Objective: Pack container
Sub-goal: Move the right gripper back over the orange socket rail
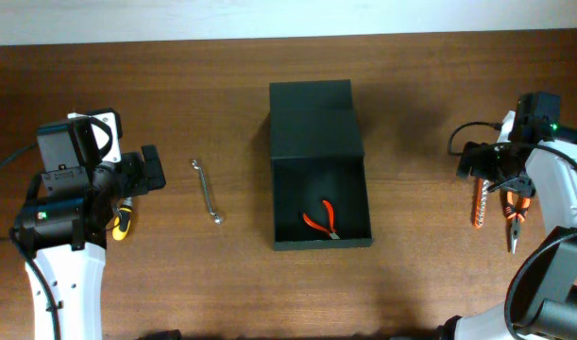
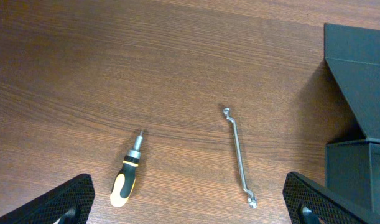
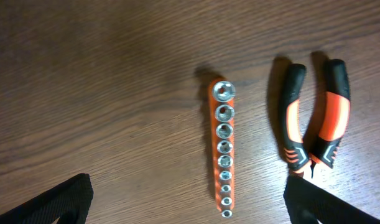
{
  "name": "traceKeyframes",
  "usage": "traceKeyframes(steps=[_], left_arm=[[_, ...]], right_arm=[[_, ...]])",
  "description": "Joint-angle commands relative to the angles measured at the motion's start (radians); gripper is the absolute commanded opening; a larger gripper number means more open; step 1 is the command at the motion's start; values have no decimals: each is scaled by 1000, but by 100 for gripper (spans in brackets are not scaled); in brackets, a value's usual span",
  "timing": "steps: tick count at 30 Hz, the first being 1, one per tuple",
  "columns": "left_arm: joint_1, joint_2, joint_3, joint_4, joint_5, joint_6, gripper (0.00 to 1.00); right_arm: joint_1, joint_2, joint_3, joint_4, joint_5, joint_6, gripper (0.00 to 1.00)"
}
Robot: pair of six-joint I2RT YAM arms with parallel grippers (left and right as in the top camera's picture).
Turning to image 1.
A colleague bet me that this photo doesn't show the yellow black stubby screwdriver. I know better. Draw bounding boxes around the yellow black stubby screwdriver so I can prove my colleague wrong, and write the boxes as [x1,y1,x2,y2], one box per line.
[112,197,133,241]

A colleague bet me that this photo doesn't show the silver double-ended wrench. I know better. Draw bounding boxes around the silver double-ended wrench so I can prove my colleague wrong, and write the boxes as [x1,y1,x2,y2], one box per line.
[191,159,223,225]

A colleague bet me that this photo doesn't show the orange black needle-nose pliers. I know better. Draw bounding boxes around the orange black needle-nose pliers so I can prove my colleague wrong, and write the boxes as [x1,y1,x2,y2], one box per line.
[503,192,531,254]

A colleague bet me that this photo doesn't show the small red cutting pliers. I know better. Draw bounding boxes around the small red cutting pliers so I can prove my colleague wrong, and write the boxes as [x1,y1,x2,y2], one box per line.
[301,199,340,240]

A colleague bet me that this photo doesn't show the dark green open box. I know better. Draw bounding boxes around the dark green open box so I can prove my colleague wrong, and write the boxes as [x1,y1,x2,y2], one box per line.
[269,79,373,251]

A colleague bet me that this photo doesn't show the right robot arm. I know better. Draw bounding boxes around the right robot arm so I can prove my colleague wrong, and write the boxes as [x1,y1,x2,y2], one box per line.
[434,92,577,339]

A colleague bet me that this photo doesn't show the orange bit holder strip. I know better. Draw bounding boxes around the orange bit holder strip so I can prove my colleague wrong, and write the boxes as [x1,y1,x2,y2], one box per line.
[471,178,489,230]

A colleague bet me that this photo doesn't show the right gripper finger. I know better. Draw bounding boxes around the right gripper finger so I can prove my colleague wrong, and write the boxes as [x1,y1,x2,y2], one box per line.
[487,174,536,198]
[456,142,489,179]

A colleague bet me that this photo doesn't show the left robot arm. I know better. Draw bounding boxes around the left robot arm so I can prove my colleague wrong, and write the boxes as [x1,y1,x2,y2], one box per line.
[9,112,166,339]

